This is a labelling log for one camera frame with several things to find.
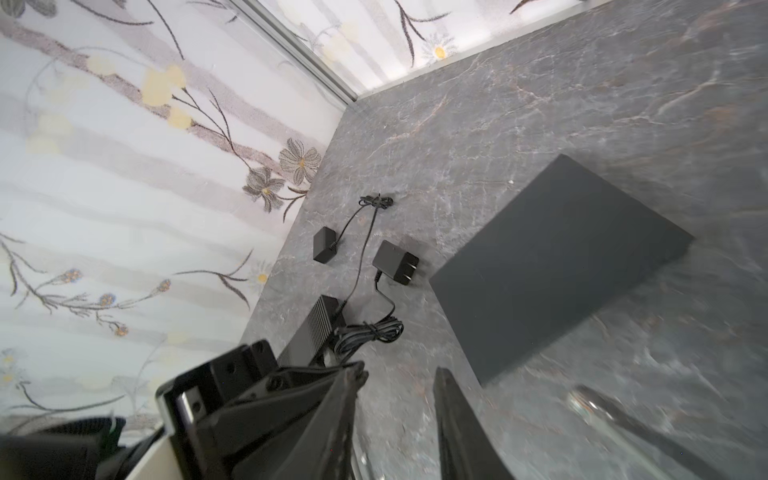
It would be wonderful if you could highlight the black power adapter with cable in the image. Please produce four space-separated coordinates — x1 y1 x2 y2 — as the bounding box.
313 194 395 321

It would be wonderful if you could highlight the black ribbed network switch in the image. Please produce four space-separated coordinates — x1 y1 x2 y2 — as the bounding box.
277 295 346 367

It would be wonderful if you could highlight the coiled grey ethernet cable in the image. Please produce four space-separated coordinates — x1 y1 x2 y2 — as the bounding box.
566 383 730 480

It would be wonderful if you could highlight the dark grey switch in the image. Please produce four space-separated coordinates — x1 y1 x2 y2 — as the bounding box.
430 155 694 385

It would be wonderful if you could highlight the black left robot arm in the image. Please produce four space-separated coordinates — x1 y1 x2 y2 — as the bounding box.
1 340 368 479

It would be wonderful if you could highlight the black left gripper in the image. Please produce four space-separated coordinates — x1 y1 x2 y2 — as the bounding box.
155 340 368 479

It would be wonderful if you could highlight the small black adapter with cable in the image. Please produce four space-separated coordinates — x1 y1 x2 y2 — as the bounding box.
331 240 420 363

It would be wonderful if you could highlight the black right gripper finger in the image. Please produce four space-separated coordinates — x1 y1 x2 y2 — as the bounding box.
433 367 515 480

